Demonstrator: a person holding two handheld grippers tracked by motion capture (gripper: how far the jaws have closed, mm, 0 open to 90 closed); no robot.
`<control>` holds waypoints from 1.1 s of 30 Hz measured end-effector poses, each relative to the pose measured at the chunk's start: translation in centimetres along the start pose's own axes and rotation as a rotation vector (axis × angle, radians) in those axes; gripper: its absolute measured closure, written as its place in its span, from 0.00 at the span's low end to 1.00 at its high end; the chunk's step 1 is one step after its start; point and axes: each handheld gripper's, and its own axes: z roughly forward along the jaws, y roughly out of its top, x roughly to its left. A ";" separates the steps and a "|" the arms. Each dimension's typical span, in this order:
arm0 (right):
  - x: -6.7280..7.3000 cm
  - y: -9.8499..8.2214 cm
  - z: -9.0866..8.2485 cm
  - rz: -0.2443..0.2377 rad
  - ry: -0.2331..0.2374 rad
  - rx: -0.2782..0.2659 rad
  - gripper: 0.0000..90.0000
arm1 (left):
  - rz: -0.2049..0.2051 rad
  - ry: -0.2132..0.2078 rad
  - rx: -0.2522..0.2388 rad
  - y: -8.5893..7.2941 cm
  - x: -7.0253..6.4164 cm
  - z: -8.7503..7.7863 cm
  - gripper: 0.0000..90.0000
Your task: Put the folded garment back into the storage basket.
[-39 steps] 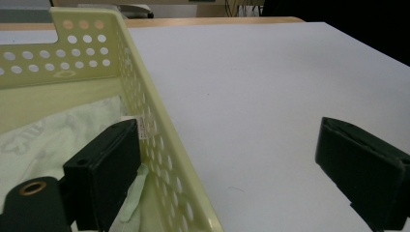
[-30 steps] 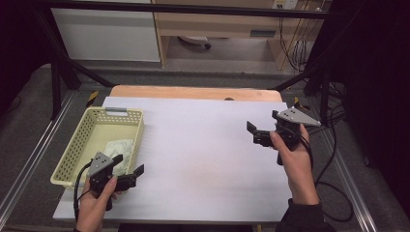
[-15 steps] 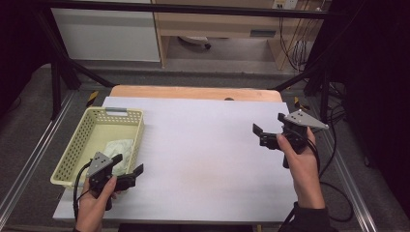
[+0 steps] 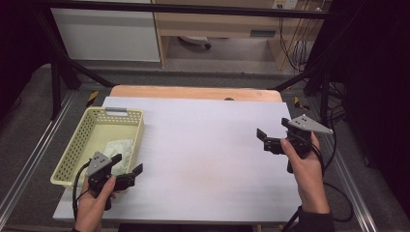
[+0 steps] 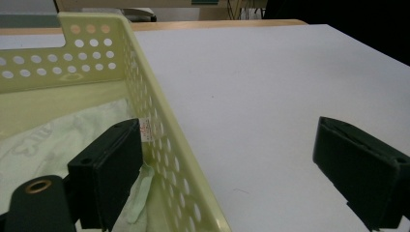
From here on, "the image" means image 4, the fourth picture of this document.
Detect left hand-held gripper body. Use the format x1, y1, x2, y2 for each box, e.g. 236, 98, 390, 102
85, 151, 136, 211

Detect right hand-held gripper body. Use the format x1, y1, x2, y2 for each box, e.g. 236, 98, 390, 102
263, 114, 335, 174

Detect pale green cloth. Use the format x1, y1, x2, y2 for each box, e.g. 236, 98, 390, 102
102, 138, 134, 177

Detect yellow perforated plastic basket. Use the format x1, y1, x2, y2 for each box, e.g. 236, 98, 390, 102
49, 106, 146, 189

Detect person's right hand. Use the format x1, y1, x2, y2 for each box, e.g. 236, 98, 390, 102
279, 133, 331, 204

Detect person's left hand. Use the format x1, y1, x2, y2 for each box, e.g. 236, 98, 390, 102
73, 175, 118, 232

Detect yellow black floor tape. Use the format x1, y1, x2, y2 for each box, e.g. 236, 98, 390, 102
293, 96, 311, 111
85, 90, 100, 108

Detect black metal stand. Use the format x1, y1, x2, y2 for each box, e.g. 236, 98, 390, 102
32, 9, 115, 120
272, 61, 333, 127

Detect white table mat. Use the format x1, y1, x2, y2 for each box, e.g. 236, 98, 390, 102
52, 96, 304, 225

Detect black curtain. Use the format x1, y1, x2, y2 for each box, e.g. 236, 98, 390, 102
332, 0, 410, 211
0, 0, 52, 124

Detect white chair base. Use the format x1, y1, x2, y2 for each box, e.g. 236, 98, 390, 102
178, 35, 213, 51

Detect light wooden desk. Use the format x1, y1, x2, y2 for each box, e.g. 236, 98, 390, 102
151, 0, 333, 71

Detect white cabinet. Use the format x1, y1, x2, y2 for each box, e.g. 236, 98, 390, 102
49, 8, 161, 63

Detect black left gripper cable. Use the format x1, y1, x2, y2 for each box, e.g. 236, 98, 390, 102
72, 160, 91, 221

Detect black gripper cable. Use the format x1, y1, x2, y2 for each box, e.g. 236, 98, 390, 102
72, 160, 91, 221
281, 134, 355, 232

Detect aluminium floor rail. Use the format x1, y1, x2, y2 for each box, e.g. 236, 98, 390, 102
0, 91, 76, 223
322, 129, 378, 232

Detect hanging black cables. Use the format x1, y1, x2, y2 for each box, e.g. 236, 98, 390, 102
278, 15, 310, 73

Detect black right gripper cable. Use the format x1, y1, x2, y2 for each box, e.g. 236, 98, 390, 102
281, 134, 355, 232

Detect white wall socket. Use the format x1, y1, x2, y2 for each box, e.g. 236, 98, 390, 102
271, 0, 299, 11

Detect black horizontal frame bar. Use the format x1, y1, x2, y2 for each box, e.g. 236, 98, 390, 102
32, 0, 342, 20

